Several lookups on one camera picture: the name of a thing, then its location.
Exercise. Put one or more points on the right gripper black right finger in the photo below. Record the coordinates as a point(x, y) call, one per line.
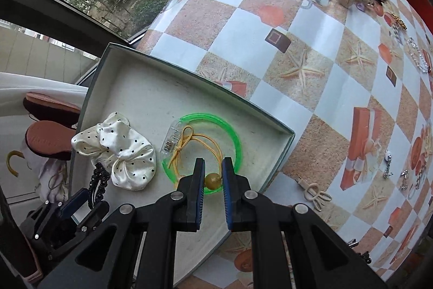
point(292, 247)

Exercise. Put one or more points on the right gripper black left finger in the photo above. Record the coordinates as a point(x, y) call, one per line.
point(135, 246)

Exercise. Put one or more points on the beige bow hair clip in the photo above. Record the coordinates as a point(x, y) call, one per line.
point(313, 193)

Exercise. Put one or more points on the white polka dot scrunchie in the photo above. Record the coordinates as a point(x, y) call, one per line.
point(127, 155)

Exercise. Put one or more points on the silver earring pair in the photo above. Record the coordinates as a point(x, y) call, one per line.
point(411, 180)

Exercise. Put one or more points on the clear plastic hair clip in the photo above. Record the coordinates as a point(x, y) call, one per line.
point(172, 138)

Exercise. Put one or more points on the green cardboard box tray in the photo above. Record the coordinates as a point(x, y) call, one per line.
point(152, 94)

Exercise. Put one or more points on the green plastic bangle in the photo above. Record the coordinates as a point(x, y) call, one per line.
point(213, 181)

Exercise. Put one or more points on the checkered seashell tablecloth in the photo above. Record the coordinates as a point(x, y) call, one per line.
point(348, 81)

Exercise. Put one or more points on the red plastic stool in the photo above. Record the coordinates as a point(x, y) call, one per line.
point(425, 10)

